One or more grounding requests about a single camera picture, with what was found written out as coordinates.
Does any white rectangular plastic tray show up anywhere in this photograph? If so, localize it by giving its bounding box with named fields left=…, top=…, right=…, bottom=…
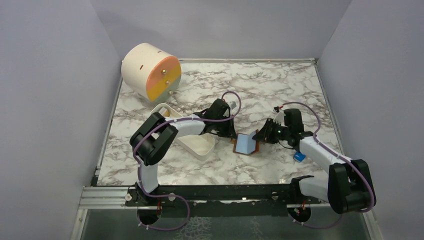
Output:
left=150, top=103, right=216, bottom=161

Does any round cream drawer cabinet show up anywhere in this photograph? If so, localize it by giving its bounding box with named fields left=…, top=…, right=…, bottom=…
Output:
left=121, top=43, right=182, bottom=104

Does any small blue object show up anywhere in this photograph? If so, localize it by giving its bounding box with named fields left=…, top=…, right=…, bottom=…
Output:
left=293, top=151, right=306, bottom=163

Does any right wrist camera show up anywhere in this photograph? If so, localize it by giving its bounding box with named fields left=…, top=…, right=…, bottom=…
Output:
left=273, top=106, right=285, bottom=126

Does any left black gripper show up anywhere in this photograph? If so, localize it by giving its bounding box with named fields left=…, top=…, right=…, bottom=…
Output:
left=213, top=114, right=238, bottom=140

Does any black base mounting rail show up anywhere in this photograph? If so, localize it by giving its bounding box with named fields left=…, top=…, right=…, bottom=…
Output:
left=124, top=184, right=320, bottom=218

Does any brown leather card holder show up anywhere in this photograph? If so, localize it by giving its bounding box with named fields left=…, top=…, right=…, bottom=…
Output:
left=233, top=130, right=260, bottom=156

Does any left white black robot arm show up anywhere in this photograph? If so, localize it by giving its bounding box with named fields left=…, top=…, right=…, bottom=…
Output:
left=129, top=98, right=236, bottom=206

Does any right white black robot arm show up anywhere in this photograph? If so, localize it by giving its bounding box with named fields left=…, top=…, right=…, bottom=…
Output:
left=252, top=108, right=377, bottom=214

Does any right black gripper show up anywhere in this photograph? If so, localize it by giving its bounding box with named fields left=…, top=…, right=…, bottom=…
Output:
left=252, top=118, right=291, bottom=144

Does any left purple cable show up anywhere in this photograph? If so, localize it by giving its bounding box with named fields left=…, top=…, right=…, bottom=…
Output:
left=132, top=91, right=242, bottom=232

